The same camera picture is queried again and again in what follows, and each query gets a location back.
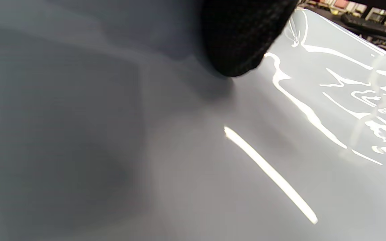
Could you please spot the person's left hand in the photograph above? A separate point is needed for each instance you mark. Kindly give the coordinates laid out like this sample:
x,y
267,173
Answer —
x,y
243,33

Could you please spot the black keyboard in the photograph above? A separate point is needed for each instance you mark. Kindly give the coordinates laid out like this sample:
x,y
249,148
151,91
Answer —
x,y
374,26

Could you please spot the blue plastic snap folder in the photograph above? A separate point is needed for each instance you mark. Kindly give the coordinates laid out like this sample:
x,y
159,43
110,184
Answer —
x,y
179,167

